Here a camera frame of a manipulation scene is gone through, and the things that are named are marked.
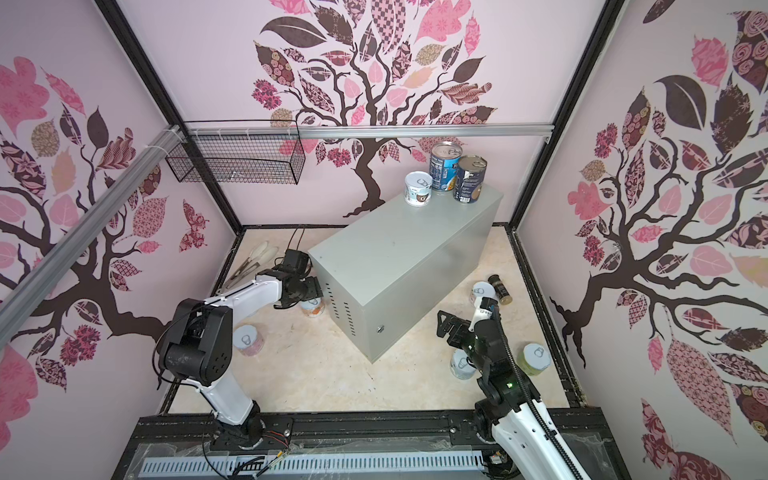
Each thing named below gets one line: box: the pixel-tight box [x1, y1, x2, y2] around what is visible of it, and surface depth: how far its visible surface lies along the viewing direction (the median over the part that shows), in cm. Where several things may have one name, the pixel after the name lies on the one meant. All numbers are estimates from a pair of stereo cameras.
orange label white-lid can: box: [301, 297, 326, 318], surface depth 94 cm
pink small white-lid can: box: [469, 281, 496, 303], surface depth 97 cm
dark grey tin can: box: [453, 155, 487, 204], surface depth 75 cm
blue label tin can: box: [429, 141, 463, 191], surface depth 78 cm
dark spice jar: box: [488, 274, 513, 305], surface depth 100 cm
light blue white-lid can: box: [450, 349, 477, 380], surface depth 81 cm
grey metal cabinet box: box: [308, 190, 504, 364], surface depth 70 cm
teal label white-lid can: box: [404, 171, 433, 205], surface depth 77 cm
